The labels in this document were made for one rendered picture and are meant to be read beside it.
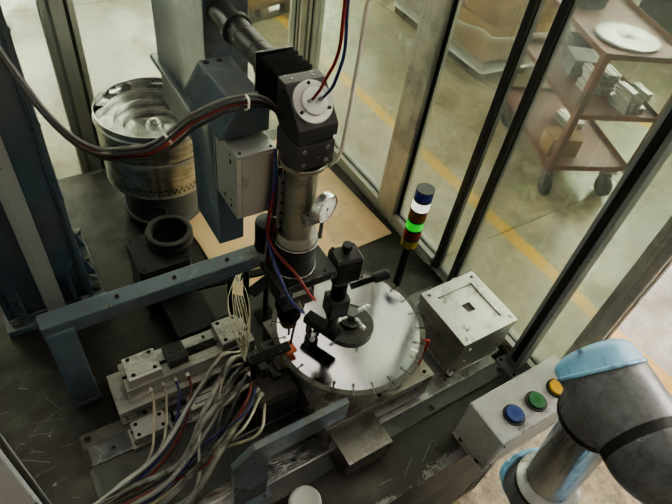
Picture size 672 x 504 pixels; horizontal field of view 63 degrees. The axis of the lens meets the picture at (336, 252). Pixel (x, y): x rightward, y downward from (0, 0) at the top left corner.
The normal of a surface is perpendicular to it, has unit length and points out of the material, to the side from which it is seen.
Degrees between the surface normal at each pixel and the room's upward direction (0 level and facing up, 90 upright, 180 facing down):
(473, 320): 0
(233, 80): 0
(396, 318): 0
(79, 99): 90
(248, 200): 90
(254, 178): 90
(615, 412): 54
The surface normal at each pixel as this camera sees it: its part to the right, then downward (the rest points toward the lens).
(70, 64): 0.51, 0.66
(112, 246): 0.12, -0.69
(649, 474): -0.59, 0.11
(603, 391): -0.71, -0.33
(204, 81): -0.67, -0.09
